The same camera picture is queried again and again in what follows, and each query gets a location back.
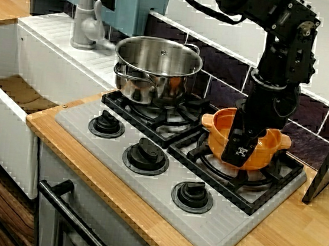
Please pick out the black stove knob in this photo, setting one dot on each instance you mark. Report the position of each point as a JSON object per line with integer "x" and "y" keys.
{"x": 106, "y": 125}
{"x": 145, "y": 156}
{"x": 192, "y": 196}

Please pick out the grey stove top panel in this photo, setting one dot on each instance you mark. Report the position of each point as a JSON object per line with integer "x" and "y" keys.
{"x": 144, "y": 192}

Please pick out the black burner grate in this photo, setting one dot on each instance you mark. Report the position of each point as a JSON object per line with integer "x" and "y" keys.
{"x": 152, "y": 127}
{"x": 247, "y": 203}

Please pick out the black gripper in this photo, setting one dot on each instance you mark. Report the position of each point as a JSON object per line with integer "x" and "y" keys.
{"x": 258, "y": 110}

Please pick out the white oven door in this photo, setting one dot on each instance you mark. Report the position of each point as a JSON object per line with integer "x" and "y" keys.
{"x": 98, "y": 210}

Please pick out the dark tiled backsplash panel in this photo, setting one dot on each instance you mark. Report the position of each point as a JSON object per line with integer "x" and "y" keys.
{"x": 227, "y": 67}

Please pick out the white toy sink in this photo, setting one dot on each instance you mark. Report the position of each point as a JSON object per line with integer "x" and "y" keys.
{"x": 55, "y": 63}

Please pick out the brass countertop screw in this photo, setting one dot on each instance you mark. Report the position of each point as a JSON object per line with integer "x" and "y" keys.
{"x": 64, "y": 106}

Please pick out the teal toy box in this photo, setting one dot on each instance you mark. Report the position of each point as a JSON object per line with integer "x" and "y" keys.
{"x": 136, "y": 7}

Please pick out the stainless steel pot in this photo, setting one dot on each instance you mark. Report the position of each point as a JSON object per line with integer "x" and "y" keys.
{"x": 157, "y": 83}

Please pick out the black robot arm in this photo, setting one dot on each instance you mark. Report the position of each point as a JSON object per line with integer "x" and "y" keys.
{"x": 288, "y": 54}

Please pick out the orange plastic toy pot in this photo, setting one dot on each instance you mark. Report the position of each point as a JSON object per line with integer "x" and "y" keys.
{"x": 264, "y": 158}

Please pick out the grey toy faucet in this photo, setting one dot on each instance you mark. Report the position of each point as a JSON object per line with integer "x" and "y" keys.
{"x": 83, "y": 15}

